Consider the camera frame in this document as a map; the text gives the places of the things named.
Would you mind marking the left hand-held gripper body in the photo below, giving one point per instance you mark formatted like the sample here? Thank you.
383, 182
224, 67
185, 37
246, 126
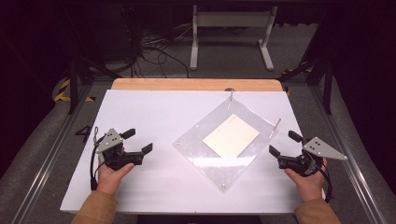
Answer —
109, 141

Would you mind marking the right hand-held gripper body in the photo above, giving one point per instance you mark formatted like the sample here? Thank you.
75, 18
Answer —
320, 149

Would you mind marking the person's left hand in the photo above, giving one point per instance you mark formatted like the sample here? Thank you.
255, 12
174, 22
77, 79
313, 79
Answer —
109, 179

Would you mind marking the person's right hand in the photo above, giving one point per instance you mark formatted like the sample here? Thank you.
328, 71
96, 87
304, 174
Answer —
311, 186

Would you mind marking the thin metal pin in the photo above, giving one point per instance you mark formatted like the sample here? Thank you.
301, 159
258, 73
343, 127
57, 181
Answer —
231, 95
277, 124

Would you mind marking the cream paper card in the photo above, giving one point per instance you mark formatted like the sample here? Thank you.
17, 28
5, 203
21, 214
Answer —
231, 136

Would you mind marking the black metal stand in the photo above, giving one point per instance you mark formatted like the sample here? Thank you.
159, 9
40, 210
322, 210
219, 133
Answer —
327, 84
73, 84

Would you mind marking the clear acrylic sheet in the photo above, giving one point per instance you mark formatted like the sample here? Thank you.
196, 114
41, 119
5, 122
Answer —
214, 168

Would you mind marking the yellow black floor tape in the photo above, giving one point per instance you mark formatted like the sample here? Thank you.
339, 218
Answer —
63, 90
295, 69

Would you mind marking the white metal stand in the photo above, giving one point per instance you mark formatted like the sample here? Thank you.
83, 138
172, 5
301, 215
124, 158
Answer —
233, 19

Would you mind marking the aluminium floor rail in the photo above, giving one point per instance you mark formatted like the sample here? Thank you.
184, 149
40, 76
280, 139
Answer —
46, 161
348, 155

